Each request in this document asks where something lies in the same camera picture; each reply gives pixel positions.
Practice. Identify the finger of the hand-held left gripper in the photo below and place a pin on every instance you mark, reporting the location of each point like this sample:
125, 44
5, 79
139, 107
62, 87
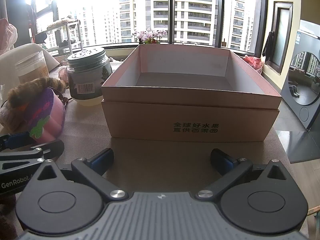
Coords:
50, 147
11, 140

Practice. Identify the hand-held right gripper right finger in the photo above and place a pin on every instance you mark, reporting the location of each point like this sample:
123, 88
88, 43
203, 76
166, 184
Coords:
226, 161

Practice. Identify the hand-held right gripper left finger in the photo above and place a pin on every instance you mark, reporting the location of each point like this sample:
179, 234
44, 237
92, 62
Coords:
103, 159

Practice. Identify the brown purple pink plush toy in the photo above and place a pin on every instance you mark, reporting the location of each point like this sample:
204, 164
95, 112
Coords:
37, 112

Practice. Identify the pink cardboard box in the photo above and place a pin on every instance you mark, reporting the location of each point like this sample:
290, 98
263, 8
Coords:
190, 97

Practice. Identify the beige tablecloth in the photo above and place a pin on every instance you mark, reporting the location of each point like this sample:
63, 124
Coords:
85, 130

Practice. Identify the clear plastic tub with lid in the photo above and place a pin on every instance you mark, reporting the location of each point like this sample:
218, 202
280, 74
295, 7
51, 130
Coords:
32, 67

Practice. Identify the glass jar with grey lid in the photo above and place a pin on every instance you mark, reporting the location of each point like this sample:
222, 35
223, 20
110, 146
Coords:
87, 77

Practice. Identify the beige cushion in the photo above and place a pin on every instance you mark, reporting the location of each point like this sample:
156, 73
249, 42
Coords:
22, 52

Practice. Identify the pink plastic bag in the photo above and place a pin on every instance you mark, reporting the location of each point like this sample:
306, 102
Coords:
252, 62

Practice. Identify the pink fluffy cloth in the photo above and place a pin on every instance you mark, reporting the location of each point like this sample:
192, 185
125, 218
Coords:
6, 35

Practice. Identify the washing machine with round door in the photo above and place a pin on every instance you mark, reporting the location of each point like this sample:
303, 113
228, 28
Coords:
301, 80

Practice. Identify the metal storage rack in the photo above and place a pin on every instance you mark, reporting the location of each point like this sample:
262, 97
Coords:
67, 33

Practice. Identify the black hanging bag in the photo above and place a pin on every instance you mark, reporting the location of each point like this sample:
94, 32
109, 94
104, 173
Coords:
268, 45

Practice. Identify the potted purple flowers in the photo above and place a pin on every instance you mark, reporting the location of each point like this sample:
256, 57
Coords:
150, 35

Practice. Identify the dark framed door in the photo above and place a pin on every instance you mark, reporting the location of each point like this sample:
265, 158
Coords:
281, 35

